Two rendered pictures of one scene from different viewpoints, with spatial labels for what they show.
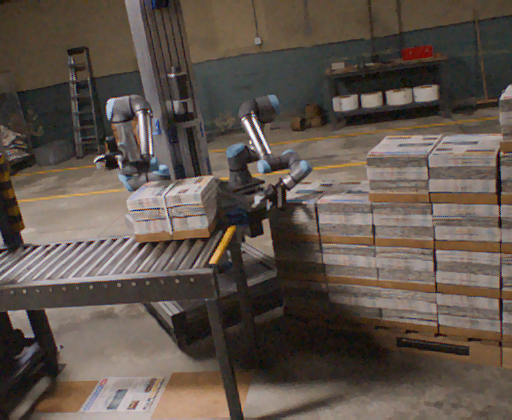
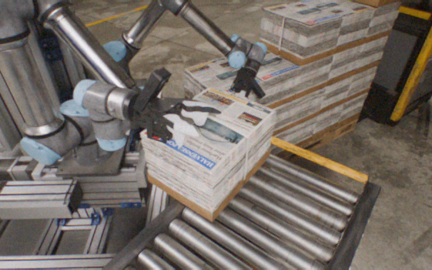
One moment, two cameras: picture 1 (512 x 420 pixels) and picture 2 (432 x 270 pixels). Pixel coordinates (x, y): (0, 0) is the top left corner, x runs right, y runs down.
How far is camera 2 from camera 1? 2.55 m
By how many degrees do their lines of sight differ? 60
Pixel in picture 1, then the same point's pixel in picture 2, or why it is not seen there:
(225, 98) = not seen: outside the picture
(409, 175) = (329, 36)
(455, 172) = (352, 27)
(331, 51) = not seen: outside the picture
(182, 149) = (74, 66)
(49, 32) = not seen: outside the picture
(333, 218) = (272, 90)
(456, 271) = (330, 96)
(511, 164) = (378, 15)
